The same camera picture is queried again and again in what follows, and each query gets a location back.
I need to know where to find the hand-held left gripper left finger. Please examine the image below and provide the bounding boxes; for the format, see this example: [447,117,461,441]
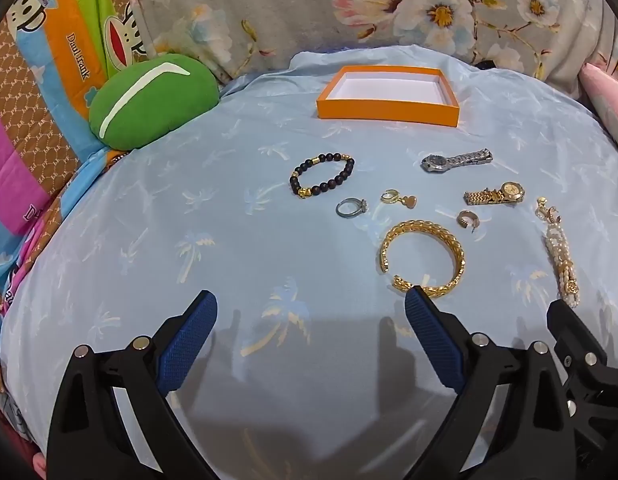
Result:
[46,289,218,480]

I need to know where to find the gold bangle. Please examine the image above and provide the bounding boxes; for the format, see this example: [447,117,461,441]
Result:
[376,219,466,300]

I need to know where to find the silver wristwatch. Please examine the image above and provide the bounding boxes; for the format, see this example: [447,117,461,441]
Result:
[421,148,492,175]

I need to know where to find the green pillow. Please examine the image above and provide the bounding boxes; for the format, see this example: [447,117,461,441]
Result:
[88,53,221,151]

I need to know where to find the silver ring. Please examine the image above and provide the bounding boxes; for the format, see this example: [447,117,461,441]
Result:
[336,197,369,219]

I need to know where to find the cartoon printed blanket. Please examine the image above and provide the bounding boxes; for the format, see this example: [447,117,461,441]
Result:
[0,0,155,411]

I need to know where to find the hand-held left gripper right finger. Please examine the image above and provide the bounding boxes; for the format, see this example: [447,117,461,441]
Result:
[405,285,604,480]

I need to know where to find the light blue bed sheet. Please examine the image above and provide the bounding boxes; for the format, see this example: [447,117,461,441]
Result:
[0,44,618,480]

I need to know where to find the gold heart earring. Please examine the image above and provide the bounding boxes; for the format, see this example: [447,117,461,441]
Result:
[380,189,419,209]

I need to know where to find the pearl bracelet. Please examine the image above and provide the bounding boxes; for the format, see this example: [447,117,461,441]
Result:
[536,197,584,308]

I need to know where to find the black bead bracelet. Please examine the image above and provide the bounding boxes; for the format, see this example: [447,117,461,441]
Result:
[289,152,356,198]

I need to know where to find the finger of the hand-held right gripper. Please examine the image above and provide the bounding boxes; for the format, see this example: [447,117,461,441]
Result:
[546,300,618,461]

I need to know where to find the gold wristwatch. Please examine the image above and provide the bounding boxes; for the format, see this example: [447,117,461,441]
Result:
[464,180,526,206]

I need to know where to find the grey floral blanket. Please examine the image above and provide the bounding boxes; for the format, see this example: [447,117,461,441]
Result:
[116,0,618,93]

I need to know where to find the orange cardboard box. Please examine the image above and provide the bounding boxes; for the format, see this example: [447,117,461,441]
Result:
[316,65,461,128]

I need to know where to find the pink pillow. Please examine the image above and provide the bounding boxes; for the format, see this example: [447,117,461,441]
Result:
[579,62,618,156]

